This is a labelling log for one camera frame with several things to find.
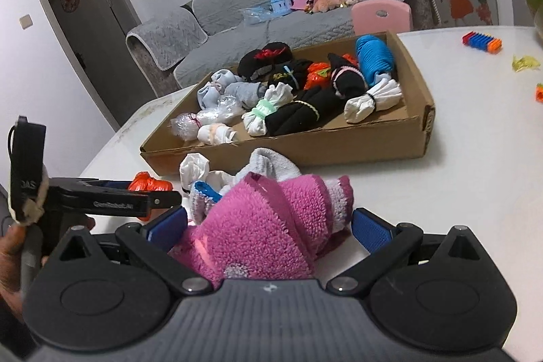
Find orange plastic bag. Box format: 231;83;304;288
127;172;174;193

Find black sock with pink band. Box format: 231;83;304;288
329;53;366;98

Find dark grey door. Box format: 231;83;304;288
21;0;144;126

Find person's left hand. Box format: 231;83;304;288
0;224;29;318

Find blue and orange toy blocks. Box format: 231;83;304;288
462;31;504;56

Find orange foil packet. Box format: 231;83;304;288
305;63;332;91

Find pink fuzzy sock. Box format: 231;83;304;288
170;172;355;291

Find black sock with yellow tie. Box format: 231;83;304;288
271;61;315;90

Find plush toy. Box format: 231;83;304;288
312;0;362;13

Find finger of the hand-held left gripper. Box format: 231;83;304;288
46;189;183;219
46;176;131;193

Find white sock with green band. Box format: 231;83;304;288
242;84;294;134

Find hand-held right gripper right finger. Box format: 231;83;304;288
326;208;495;296

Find long black sock bundle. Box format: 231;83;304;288
265;86;341;135

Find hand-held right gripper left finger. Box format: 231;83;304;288
51;205;213;296

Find grey sofa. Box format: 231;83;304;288
125;0;437;100

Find clear blue plastic bag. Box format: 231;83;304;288
240;6;273;26

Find blue toy castle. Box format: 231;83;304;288
269;0;294;16

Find white terry sock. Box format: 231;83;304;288
188;148;303;227

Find white desktop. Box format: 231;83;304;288
78;25;543;350

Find blue knit sock bundle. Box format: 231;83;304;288
355;34;396;88

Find white sock with black band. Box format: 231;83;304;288
343;79;403;123

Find pink chair back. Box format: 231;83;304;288
352;1;413;37

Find white and peach sock bundle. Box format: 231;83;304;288
197;123;237;146

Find brown cardboard box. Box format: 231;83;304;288
140;30;437;177

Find yellow wrapper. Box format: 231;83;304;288
512;54;542;73

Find black sock with red tie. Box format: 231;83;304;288
237;42;295;82

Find light blue sock bundle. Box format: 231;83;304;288
198;69;239;111

